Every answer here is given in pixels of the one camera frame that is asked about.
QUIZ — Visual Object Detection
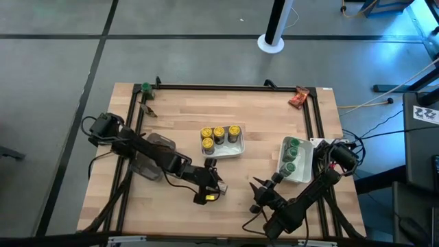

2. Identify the black desk foot bar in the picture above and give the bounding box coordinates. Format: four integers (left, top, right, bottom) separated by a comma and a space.
372, 67, 439, 94

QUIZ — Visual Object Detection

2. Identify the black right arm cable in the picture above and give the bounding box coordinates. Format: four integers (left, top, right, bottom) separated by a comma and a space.
241, 209, 275, 237

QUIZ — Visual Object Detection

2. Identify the grey floor foot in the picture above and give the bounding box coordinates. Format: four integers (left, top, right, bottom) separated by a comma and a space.
0, 145, 27, 161

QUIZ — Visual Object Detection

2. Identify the yellow floor cable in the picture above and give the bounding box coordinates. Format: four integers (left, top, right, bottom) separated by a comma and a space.
337, 101, 389, 109

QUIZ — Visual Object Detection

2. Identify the blue box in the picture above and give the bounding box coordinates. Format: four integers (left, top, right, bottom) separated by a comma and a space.
359, 0, 416, 18

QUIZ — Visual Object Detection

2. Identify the dark grey plastic bin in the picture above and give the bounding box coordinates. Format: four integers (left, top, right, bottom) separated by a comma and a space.
129, 132, 178, 183

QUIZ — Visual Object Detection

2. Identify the black aluminium table frame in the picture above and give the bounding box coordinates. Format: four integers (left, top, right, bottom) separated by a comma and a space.
82, 75, 366, 241

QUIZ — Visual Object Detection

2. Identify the black left base cable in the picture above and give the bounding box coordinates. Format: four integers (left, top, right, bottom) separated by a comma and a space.
87, 150, 116, 180

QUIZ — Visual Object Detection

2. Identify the white printed sticker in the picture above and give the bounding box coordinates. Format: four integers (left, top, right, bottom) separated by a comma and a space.
413, 105, 439, 125

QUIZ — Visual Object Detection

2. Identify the white plastic bin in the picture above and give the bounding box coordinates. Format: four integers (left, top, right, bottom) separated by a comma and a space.
276, 136, 315, 185
200, 125, 246, 159

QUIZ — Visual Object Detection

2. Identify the black rig crossbar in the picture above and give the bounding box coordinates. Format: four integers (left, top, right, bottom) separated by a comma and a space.
0, 231, 439, 247

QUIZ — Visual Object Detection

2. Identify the silver metal bracket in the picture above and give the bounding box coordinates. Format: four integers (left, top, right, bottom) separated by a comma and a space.
297, 239, 339, 247
108, 235, 147, 244

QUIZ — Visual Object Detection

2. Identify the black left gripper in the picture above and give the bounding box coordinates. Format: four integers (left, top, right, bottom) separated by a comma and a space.
193, 158, 228, 206

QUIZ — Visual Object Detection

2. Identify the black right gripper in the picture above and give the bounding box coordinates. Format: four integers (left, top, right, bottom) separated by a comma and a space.
249, 173, 287, 214

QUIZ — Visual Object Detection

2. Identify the grey metal table frame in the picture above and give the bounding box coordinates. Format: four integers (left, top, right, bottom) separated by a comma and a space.
406, 0, 439, 66

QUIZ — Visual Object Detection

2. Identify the black white pole round base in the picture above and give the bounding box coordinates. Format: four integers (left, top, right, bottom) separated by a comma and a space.
257, 0, 295, 55

